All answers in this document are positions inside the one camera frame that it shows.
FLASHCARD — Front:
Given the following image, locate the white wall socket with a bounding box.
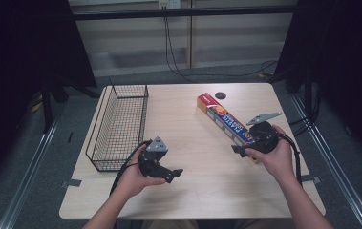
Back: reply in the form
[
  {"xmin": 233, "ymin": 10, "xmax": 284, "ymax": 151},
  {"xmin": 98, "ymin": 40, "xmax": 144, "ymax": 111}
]
[{"xmin": 158, "ymin": 0, "xmax": 181, "ymax": 10}]

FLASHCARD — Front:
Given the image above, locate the person's left hand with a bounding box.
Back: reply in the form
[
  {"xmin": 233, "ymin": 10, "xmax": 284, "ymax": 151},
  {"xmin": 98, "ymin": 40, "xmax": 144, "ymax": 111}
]
[{"xmin": 117, "ymin": 148, "xmax": 167, "ymax": 200}]

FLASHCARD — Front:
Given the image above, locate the plastic wrap box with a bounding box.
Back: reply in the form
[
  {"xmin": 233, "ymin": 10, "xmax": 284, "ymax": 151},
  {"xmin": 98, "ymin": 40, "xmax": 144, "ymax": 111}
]
[{"xmin": 196, "ymin": 92, "xmax": 261, "ymax": 164}]

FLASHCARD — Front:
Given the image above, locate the black wire basket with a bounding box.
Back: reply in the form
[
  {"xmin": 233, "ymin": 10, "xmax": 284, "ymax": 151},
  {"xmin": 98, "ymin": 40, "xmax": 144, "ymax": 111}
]
[{"xmin": 85, "ymin": 79, "xmax": 150, "ymax": 173}]

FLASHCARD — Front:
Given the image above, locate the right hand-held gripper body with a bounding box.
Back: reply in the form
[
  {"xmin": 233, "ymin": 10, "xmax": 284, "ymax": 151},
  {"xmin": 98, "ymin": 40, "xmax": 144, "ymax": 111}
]
[{"xmin": 238, "ymin": 111, "xmax": 284, "ymax": 155}]

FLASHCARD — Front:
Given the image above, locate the person's right hand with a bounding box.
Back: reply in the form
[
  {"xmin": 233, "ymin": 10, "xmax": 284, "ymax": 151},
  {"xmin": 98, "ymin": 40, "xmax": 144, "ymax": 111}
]
[{"xmin": 245, "ymin": 124, "xmax": 297, "ymax": 183}]

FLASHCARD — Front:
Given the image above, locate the black wall cable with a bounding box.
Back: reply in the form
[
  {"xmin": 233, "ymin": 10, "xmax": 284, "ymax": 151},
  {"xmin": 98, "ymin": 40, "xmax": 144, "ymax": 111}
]
[{"xmin": 163, "ymin": 16, "xmax": 280, "ymax": 84}]

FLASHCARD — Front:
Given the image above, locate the grey tape strip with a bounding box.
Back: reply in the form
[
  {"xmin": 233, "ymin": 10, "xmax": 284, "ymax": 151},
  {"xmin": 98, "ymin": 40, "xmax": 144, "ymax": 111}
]
[
  {"xmin": 58, "ymin": 178, "xmax": 83, "ymax": 189},
  {"xmin": 300, "ymin": 174, "xmax": 323, "ymax": 185}
]

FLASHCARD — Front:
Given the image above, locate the metal floor rail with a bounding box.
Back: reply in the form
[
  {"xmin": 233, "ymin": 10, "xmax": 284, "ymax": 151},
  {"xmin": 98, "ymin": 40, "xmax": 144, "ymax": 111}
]
[
  {"xmin": 289, "ymin": 94, "xmax": 362, "ymax": 229},
  {"xmin": 0, "ymin": 117, "xmax": 60, "ymax": 229}
]

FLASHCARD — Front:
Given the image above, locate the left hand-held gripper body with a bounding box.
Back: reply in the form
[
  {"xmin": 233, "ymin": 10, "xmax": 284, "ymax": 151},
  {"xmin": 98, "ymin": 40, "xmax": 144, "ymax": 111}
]
[{"xmin": 138, "ymin": 136, "xmax": 175, "ymax": 184}]

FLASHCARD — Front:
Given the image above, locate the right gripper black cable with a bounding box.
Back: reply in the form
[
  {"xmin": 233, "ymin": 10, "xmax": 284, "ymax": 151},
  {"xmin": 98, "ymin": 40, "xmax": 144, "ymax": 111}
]
[{"xmin": 277, "ymin": 132, "xmax": 303, "ymax": 187}]

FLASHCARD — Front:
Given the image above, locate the black curtain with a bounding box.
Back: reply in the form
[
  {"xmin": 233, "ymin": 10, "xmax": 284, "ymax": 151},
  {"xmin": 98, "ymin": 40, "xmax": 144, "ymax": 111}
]
[
  {"xmin": 272, "ymin": 0, "xmax": 362, "ymax": 170},
  {"xmin": 0, "ymin": 0, "xmax": 98, "ymax": 195}
]

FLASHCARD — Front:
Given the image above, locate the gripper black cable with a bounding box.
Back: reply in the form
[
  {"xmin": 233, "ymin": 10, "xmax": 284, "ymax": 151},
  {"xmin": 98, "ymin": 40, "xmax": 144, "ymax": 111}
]
[
  {"xmin": 277, "ymin": 132, "xmax": 303, "ymax": 187},
  {"xmin": 109, "ymin": 139, "xmax": 153, "ymax": 197}
]

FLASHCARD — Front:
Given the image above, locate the black horizontal metal bar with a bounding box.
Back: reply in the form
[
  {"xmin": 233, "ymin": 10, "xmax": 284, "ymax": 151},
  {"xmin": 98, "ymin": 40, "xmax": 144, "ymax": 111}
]
[{"xmin": 70, "ymin": 4, "xmax": 301, "ymax": 22}]

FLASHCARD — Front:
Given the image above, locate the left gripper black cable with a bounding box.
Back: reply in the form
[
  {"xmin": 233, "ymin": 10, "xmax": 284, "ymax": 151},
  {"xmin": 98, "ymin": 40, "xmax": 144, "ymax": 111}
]
[{"xmin": 109, "ymin": 139, "xmax": 153, "ymax": 197}]

